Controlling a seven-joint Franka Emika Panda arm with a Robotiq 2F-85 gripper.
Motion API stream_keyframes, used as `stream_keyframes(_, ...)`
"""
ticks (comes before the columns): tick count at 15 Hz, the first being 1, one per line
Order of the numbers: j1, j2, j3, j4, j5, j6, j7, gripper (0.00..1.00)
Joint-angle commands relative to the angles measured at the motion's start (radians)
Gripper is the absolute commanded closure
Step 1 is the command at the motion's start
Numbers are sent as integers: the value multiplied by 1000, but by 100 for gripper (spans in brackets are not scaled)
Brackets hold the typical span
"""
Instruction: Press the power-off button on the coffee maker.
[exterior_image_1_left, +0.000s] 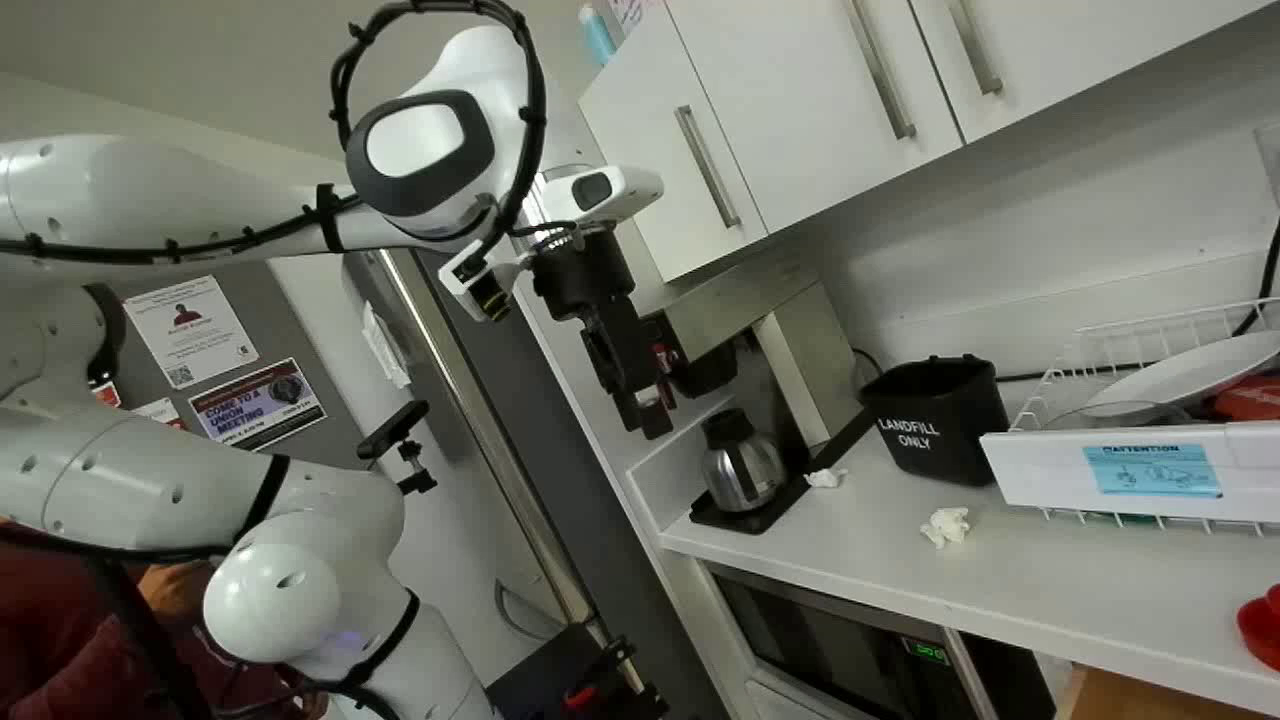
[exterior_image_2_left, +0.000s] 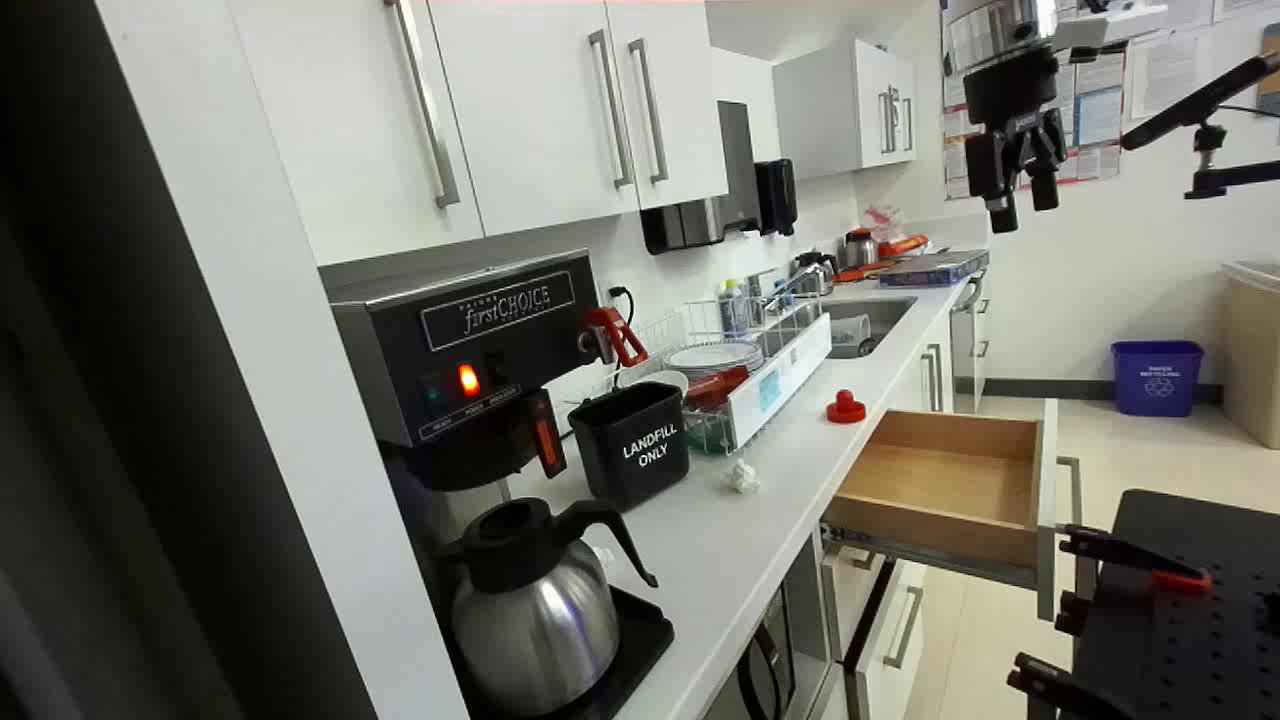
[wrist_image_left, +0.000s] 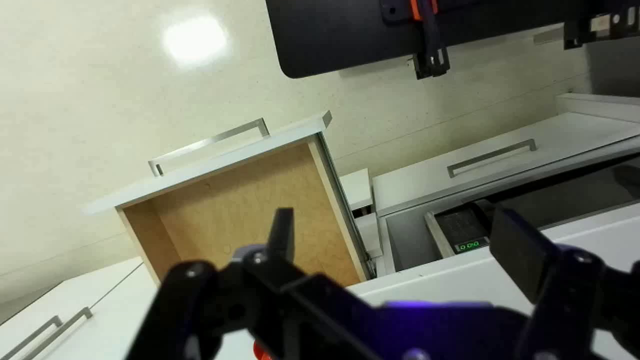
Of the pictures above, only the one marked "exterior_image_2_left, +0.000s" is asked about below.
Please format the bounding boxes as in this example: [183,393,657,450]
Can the red-handled scissors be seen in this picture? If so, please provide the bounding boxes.
[579,305,652,371]

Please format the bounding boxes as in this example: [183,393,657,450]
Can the white lower cabinet drawer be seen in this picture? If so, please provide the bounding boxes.
[841,558,931,720]

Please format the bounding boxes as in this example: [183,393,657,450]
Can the white side panel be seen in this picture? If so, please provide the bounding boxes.
[91,0,473,720]

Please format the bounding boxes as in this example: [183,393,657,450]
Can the open wooden drawer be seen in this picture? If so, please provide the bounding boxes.
[819,398,1088,623]

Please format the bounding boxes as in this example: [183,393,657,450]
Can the black commercial coffee maker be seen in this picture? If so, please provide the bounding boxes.
[330,252,676,720]

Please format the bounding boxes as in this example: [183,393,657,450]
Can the steel kitchen sink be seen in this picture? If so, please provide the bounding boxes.
[813,294,919,363]

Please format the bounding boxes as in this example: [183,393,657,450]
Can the black perforated table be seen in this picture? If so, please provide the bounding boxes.
[1064,487,1280,720]

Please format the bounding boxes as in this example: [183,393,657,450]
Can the blue recycling bin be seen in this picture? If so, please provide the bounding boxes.
[1110,336,1210,422]

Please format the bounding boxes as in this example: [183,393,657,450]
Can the red round lid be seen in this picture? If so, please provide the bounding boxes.
[824,388,871,428]

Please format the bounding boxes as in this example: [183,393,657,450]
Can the crumpled white paper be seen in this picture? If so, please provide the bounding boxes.
[719,455,767,499]

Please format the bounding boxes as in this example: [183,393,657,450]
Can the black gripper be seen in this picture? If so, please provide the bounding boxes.
[961,43,1072,235]

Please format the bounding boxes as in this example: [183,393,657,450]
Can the white plate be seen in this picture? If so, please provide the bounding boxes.
[662,342,764,381]

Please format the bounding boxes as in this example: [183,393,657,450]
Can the dark refrigerator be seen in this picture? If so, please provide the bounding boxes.
[0,0,380,720]

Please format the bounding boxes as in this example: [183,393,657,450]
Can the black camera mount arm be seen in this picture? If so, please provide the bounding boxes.
[1116,26,1280,206]

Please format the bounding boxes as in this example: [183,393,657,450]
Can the blue tray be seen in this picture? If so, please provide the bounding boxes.
[875,252,991,294]

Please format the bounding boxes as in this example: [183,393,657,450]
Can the steel kettle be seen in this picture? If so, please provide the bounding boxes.
[836,228,883,278]

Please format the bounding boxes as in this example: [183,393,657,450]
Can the beige bin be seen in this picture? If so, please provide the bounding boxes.
[1221,257,1280,453]

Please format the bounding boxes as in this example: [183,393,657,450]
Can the black clamp with red tip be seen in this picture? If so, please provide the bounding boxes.
[1057,519,1221,600]

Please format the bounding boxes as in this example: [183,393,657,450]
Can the chrome faucet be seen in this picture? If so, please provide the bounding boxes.
[758,261,841,332]

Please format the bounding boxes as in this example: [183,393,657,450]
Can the wall posters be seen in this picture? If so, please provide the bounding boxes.
[937,0,1138,206]

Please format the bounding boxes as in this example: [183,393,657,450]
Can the white upper cabinet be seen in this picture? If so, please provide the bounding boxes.
[225,0,731,272]

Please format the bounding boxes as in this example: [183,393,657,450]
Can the black landfill only bin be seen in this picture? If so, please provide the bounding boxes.
[567,381,693,518]

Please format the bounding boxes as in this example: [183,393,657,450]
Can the white rectangular box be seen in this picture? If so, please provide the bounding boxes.
[725,307,836,455]

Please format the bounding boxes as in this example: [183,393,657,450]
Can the clear container with green contents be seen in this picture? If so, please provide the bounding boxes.
[681,367,753,460]

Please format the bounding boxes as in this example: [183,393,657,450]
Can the small white wall cabinet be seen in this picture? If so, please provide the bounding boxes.
[771,37,919,183]

